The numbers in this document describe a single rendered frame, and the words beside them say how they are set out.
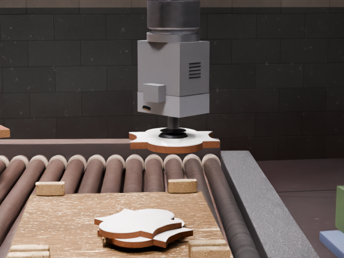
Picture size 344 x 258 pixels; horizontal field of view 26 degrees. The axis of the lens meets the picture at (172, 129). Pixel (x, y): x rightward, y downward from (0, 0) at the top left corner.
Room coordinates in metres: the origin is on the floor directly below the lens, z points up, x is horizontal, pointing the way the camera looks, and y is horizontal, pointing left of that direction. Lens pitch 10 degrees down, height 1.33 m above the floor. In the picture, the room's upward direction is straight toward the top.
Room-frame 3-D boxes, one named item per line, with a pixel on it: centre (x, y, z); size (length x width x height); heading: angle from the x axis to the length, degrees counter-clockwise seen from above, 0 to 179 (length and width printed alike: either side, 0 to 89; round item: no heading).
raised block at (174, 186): (1.48, -0.02, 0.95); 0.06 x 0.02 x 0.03; 95
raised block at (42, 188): (1.46, 0.25, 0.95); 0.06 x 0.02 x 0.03; 95
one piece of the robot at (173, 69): (1.06, 0.01, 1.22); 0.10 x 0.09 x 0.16; 136
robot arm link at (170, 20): (1.07, 0.00, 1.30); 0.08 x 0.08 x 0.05
